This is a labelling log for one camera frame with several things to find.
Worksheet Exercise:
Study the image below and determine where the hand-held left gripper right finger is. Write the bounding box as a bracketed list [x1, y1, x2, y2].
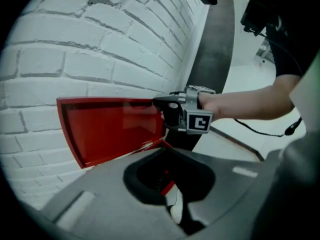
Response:
[171, 146, 267, 236]

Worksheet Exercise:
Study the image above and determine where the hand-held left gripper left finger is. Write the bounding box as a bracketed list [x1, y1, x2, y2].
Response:
[41, 146, 187, 240]

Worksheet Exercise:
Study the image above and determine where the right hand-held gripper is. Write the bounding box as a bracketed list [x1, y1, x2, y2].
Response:
[151, 84, 216, 135]

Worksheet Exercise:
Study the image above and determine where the red fire equipment box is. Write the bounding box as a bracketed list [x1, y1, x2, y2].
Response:
[56, 96, 168, 169]

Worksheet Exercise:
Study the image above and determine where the person's right forearm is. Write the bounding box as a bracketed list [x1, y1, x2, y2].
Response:
[198, 83, 296, 122]

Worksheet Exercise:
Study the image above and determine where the white shoe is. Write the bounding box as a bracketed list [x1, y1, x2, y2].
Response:
[166, 187, 185, 225]

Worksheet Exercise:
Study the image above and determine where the dark grey pillar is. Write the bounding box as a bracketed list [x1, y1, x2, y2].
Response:
[164, 0, 236, 152]

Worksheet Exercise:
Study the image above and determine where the person's black shirt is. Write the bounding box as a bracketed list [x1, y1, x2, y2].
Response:
[254, 0, 320, 79]

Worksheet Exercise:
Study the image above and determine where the black monitor screen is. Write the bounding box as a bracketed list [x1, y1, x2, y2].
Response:
[240, 0, 272, 37]

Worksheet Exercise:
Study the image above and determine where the black coiled cable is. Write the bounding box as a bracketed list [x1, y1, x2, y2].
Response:
[233, 117, 304, 138]

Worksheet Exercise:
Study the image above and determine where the black monitor cable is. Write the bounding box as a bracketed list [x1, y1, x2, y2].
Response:
[259, 31, 305, 77]

